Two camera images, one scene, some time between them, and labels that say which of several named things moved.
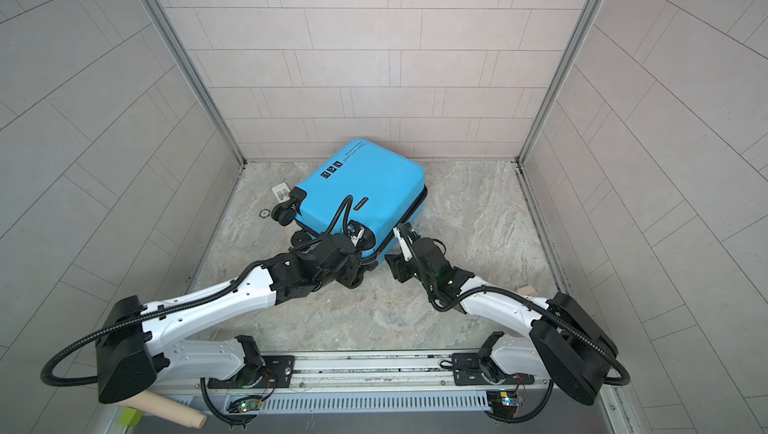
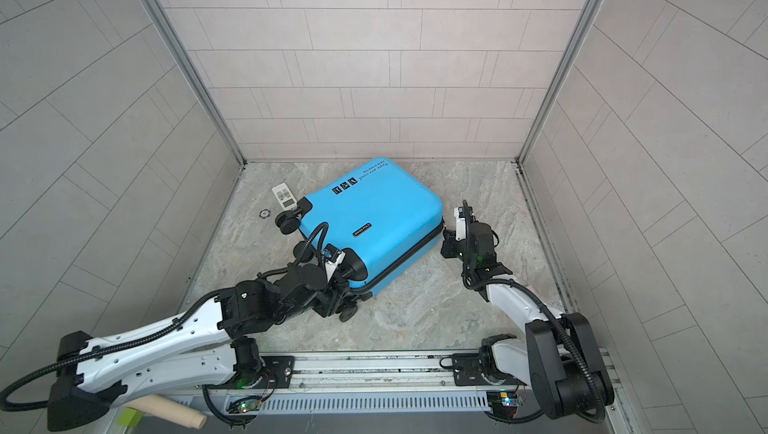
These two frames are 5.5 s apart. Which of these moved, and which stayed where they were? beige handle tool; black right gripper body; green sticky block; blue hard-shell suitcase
Moved: black right gripper body; blue hard-shell suitcase
Stayed: beige handle tool; green sticky block
